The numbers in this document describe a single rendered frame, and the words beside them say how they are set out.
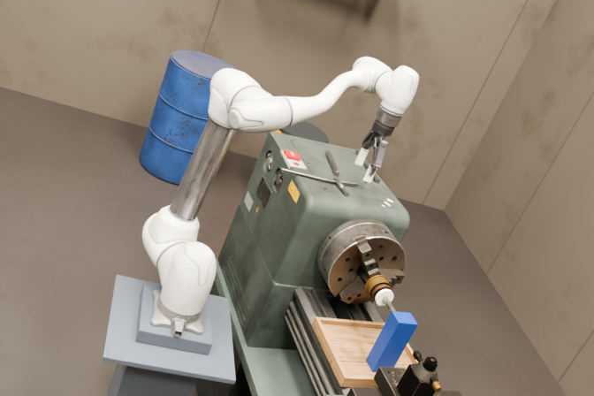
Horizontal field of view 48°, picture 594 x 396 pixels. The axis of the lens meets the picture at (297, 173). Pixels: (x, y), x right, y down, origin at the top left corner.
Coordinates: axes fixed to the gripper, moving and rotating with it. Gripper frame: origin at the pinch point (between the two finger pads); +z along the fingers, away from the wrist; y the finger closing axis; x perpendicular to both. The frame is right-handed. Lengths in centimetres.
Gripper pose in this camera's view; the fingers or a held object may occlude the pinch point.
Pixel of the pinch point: (363, 171)
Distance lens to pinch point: 248.7
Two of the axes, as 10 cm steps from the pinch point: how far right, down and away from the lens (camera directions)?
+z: -3.5, 8.5, 3.9
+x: 9.2, 2.5, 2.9
